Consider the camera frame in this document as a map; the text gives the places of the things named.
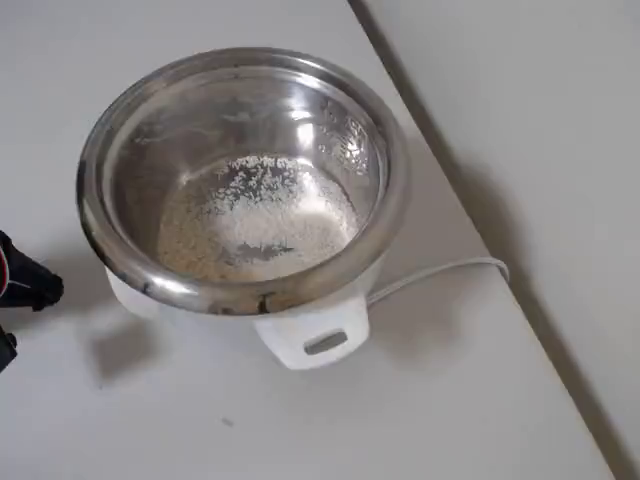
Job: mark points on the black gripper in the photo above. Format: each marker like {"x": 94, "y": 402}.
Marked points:
{"x": 31, "y": 281}

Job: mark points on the white uncooked rice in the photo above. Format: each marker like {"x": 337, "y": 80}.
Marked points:
{"x": 270, "y": 225}

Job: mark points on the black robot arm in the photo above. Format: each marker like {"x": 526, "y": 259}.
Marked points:
{"x": 6, "y": 350}

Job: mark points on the white rice cooker body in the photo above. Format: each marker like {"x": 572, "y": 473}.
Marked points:
{"x": 280, "y": 345}

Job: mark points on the stainless steel inner pot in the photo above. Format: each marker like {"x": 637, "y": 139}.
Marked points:
{"x": 150, "y": 125}

